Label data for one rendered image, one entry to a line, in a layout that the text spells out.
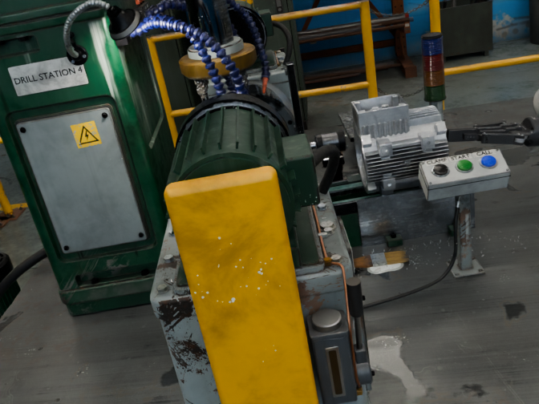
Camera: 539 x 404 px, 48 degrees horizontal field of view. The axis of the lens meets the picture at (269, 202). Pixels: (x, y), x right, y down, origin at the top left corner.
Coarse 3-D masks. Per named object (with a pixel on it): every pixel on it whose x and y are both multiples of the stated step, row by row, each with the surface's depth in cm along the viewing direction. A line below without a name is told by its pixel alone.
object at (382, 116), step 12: (384, 96) 151; (396, 96) 149; (360, 108) 150; (372, 108) 147; (384, 108) 142; (396, 108) 142; (360, 120) 143; (372, 120) 143; (384, 120) 143; (396, 120) 143; (408, 120) 144; (360, 132) 144; (372, 132) 144; (384, 132) 144; (396, 132) 144
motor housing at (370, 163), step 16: (416, 112) 147; (432, 112) 146; (416, 128) 145; (432, 128) 144; (400, 144) 142; (416, 144) 142; (368, 160) 144; (384, 160) 143; (400, 160) 143; (416, 160) 144; (368, 176) 145; (400, 176) 146; (416, 176) 146
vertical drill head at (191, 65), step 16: (192, 0) 131; (208, 0) 130; (224, 0) 133; (192, 16) 133; (208, 16) 132; (224, 16) 133; (208, 32) 133; (224, 32) 134; (192, 48) 137; (208, 48) 134; (240, 48) 136; (192, 64) 133; (224, 64) 132; (240, 64) 134; (208, 80) 146; (208, 96) 148
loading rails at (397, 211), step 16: (352, 176) 162; (336, 192) 160; (352, 192) 160; (400, 192) 148; (416, 192) 148; (336, 208) 150; (352, 208) 150; (368, 208) 150; (384, 208) 150; (400, 208) 150; (416, 208) 150; (432, 208) 151; (448, 208) 151; (352, 224) 152; (368, 224) 152; (384, 224) 152; (400, 224) 152; (416, 224) 152; (432, 224) 152; (448, 224) 153; (352, 240) 154; (368, 240) 154; (384, 240) 154; (400, 240) 151
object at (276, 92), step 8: (256, 80) 180; (256, 88) 172; (272, 88) 176; (256, 96) 166; (264, 96) 166; (272, 96) 168; (280, 96) 173; (272, 104) 167; (280, 104) 167; (288, 104) 174; (280, 112) 168; (288, 112) 168; (288, 120) 169; (288, 128) 170
